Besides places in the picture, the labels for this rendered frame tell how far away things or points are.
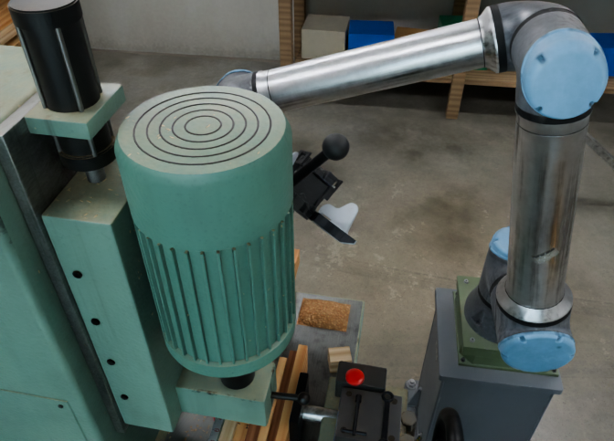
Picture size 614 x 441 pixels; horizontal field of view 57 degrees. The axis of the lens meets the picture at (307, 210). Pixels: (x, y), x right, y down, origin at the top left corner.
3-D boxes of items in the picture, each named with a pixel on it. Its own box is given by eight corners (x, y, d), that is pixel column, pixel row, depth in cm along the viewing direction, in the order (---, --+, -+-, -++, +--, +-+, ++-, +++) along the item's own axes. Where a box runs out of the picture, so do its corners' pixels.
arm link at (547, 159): (555, 317, 133) (601, -1, 87) (574, 381, 120) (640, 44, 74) (488, 319, 136) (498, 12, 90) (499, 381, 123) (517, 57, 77)
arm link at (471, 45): (566, -25, 96) (210, 67, 115) (587, 0, 87) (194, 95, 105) (568, 39, 103) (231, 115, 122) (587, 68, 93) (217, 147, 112)
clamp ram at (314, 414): (334, 457, 91) (336, 429, 85) (290, 449, 92) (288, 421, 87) (342, 408, 98) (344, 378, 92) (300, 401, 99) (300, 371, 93)
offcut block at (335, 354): (348, 356, 107) (349, 345, 105) (351, 371, 104) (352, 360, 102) (327, 358, 106) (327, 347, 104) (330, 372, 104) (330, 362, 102)
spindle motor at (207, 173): (280, 391, 68) (268, 188, 48) (142, 367, 71) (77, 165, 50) (306, 284, 81) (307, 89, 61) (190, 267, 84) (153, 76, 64)
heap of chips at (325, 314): (345, 331, 111) (346, 326, 110) (296, 324, 113) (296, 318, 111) (350, 305, 116) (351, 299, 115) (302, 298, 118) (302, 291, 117)
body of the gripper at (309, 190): (310, 151, 83) (289, 145, 94) (273, 195, 83) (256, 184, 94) (346, 183, 86) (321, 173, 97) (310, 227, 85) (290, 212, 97)
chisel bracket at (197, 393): (268, 433, 86) (265, 403, 81) (180, 416, 88) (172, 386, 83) (278, 390, 92) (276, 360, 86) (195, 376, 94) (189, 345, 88)
